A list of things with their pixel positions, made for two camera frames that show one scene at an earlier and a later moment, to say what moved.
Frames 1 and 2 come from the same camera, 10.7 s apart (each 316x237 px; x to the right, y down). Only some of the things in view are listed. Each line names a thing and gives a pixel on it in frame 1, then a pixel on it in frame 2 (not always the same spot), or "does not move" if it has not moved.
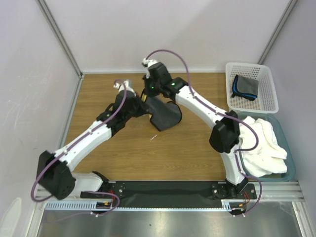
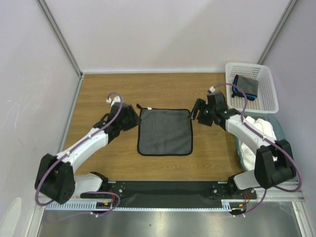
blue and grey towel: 245,87 does not move
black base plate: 171,191 does not move
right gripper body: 150,91 → 198,111
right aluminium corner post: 292,5 does not move
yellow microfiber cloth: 163,114 → 165,132
